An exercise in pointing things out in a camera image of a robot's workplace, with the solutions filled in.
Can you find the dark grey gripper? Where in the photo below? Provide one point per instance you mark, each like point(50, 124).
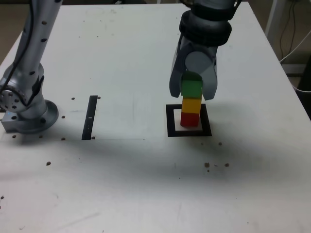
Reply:
point(201, 48)

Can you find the green cube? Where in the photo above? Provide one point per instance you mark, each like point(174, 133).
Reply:
point(190, 88)

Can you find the yellow cube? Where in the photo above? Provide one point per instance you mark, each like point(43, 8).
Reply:
point(190, 105)

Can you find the red cube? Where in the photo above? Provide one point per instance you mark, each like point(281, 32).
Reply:
point(189, 120)

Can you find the black tape square outline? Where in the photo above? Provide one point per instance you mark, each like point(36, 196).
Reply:
point(170, 121)

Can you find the white furniture leg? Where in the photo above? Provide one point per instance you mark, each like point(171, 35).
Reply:
point(272, 19)

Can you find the grey box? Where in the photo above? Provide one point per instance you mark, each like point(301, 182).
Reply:
point(294, 69)

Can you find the black tape strip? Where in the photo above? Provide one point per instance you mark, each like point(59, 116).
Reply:
point(89, 116)

